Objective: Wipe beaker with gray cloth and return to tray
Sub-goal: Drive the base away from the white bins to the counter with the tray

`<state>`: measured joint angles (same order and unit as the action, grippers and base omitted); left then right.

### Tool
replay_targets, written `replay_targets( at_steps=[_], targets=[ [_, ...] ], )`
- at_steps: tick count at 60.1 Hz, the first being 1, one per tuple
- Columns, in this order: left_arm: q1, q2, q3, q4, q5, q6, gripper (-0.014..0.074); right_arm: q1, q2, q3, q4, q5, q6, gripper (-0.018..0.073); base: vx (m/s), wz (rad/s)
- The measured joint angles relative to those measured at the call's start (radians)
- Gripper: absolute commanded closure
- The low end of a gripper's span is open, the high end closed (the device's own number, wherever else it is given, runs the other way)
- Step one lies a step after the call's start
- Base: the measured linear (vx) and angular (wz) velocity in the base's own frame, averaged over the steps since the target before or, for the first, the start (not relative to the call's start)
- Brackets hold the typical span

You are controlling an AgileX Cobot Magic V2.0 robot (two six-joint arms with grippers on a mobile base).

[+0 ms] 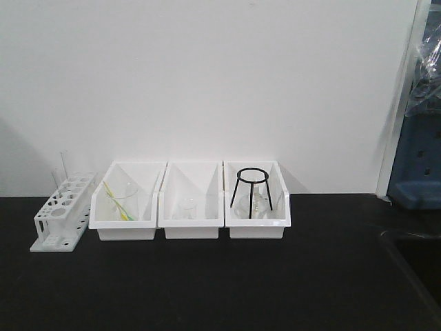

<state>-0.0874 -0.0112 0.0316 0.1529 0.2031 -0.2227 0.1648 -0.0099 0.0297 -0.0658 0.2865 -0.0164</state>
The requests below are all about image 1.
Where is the blue plastic crate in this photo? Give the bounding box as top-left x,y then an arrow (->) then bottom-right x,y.
387,1 -> 440,210

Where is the black metal tripod stand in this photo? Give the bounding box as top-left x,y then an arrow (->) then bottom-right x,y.
230,168 -> 273,219

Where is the glass flask in right bin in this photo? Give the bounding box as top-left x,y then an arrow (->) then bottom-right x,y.
234,193 -> 270,219

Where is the white plastic bin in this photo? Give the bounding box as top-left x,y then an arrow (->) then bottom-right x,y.
158,161 -> 225,239
89,161 -> 167,241
223,161 -> 291,239

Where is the middle white plastic bin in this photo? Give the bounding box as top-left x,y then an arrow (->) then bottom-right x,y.
158,161 -> 225,239

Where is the left white plastic bin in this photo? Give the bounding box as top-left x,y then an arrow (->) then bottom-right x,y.
89,161 -> 167,241

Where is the clear plastic bag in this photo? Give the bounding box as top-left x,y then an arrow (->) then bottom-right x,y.
405,18 -> 440,117

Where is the black sink basin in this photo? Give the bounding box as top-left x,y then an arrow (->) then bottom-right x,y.
379,230 -> 440,318

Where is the glass beaker in left bin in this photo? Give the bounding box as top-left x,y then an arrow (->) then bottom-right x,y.
111,182 -> 139,221

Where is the white test tube rack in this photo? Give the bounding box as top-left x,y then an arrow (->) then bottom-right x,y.
30,172 -> 96,252

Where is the yellow green stirring rod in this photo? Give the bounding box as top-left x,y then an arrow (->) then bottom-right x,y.
103,181 -> 134,221

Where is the small glass beaker middle bin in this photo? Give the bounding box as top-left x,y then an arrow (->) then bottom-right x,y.
178,198 -> 197,219

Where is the glass test tube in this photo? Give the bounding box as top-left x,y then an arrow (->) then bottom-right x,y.
60,150 -> 68,180

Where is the right white plastic bin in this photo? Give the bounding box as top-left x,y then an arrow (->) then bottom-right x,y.
223,161 -> 291,239

